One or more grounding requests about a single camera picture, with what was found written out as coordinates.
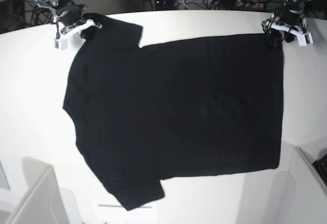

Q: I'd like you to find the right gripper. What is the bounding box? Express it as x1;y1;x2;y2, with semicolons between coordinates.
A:
54;2;103;40

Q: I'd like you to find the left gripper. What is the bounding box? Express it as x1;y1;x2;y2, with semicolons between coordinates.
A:
266;3;305;48

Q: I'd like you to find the black T-shirt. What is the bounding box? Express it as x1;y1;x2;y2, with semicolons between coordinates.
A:
63;15;284;211

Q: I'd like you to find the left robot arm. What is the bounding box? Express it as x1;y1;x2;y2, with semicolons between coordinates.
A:
262;0;313;48

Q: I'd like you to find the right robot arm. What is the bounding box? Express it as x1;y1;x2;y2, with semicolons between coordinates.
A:
34;0;102;42

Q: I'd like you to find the power strip with red light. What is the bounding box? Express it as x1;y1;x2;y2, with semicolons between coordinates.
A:
211;0;266;10

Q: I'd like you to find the black keyboard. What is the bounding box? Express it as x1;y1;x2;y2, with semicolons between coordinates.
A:
313;154;327;185

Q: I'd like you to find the white partition panel right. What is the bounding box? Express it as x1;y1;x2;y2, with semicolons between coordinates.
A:
268;146;327;224

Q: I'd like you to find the white partition panel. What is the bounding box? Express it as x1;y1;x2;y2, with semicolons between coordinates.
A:
1;157;83;224
268;146;327;224

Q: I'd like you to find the white table slot plate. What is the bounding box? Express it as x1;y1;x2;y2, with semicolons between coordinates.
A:
98;204;152;209

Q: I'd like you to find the white partition panel left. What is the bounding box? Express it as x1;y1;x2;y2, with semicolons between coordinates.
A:
1;157;83;224

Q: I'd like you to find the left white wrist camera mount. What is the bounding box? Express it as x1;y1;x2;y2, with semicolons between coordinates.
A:
261;13;314;47

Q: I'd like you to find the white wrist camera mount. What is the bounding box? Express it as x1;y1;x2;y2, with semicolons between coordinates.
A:
53;19;102;51
261;13;314;47

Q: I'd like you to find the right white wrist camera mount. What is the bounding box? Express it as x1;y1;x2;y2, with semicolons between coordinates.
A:
53;19;102;51

